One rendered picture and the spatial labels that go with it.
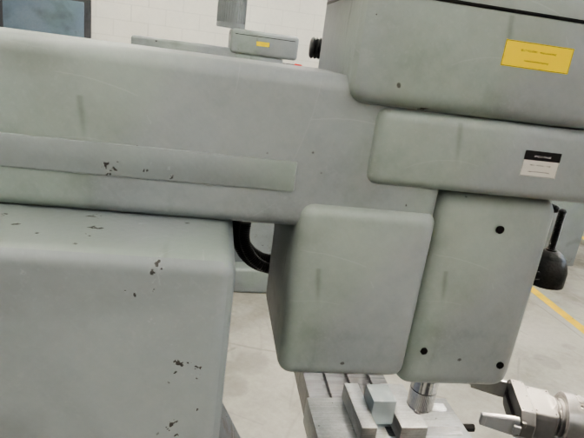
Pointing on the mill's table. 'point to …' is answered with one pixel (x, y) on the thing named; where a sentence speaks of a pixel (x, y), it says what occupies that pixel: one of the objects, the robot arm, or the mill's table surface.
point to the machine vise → (335, 410)
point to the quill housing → (474, 287)
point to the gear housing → (477, 155)
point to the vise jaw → (406, 416)
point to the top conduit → (315, 48)
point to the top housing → (462, 56)
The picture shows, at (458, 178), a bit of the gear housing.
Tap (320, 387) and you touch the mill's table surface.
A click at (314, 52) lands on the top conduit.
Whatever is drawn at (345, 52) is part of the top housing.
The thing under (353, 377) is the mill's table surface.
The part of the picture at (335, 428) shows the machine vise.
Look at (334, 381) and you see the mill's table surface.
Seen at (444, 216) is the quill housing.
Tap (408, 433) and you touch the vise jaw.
